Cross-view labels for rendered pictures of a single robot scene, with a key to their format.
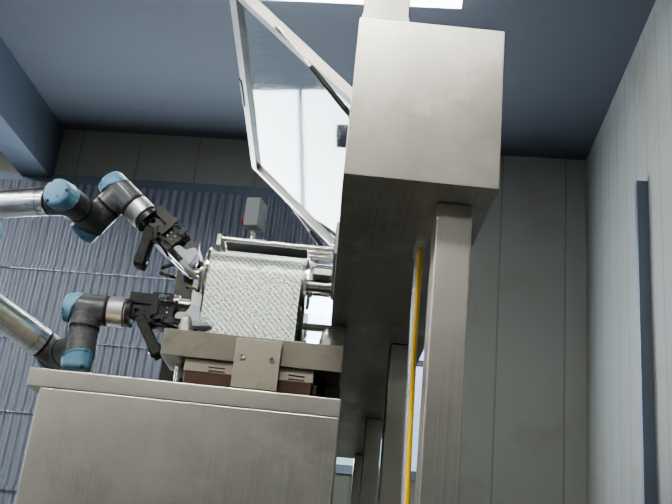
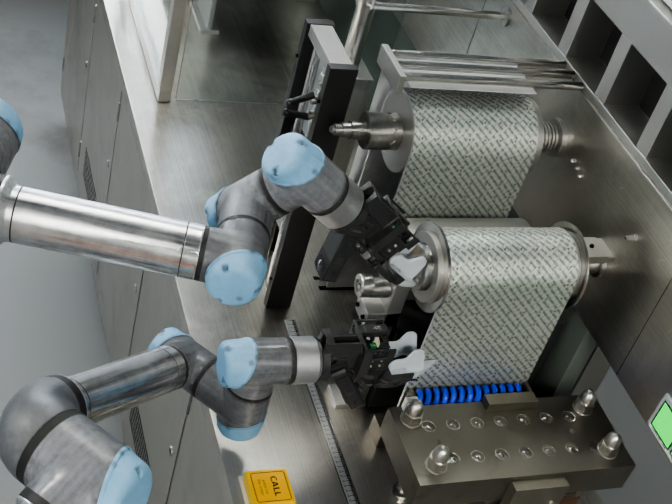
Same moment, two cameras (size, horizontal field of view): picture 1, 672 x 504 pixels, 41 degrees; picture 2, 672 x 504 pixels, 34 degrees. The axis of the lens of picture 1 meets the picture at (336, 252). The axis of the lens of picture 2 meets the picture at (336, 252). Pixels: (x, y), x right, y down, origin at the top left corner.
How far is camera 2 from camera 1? 2.36 m
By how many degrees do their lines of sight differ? 65
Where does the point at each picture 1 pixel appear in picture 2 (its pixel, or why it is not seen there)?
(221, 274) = (461, 300)
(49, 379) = not seen: outside the picture
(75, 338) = (248, 416)
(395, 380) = not seen: hidden behind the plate
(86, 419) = not seen: outside the picture
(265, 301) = (514, 324)
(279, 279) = (541, 297)
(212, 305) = (440, 337)
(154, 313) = (364, 375)
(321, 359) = (604, 480)
